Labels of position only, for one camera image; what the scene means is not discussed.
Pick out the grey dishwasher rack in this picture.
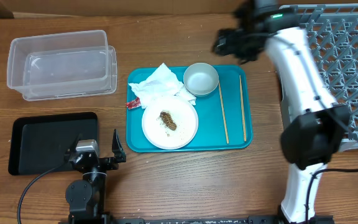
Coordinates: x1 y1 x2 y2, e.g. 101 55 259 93
292 4 358 151

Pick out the crumpled white paper napkin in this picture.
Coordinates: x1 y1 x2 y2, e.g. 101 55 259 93
129 63 196 109

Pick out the red sauce packet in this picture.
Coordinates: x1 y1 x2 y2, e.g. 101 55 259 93
126 97 141 110

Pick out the wooden chopstick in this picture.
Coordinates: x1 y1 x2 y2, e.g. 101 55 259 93
239 75 247 142
218 81 229 144

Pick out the teal serving tray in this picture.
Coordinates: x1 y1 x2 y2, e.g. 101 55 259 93
126 65 253 153

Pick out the clear plastic storage bin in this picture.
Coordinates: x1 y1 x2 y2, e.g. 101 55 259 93
7 30 112 99

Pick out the grey bowl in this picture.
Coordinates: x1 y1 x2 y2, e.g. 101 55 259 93
183 63 219 96

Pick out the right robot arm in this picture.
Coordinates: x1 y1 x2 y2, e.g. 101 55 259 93
213 1 350 223

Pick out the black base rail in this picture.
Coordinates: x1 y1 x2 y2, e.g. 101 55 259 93
57 214 335 224

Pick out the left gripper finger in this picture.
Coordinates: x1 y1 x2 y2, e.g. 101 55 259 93
64 134 82 161
111 129 126 163

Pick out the brown food scrap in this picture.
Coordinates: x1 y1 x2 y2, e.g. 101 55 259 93
160 111 177 131

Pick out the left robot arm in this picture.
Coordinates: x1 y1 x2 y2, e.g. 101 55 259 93
64 131 126 224

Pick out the large white plate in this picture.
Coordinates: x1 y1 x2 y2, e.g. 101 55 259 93
142 96 199 150

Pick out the black plastic tray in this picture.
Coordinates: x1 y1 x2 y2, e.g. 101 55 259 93
8 112 99 175

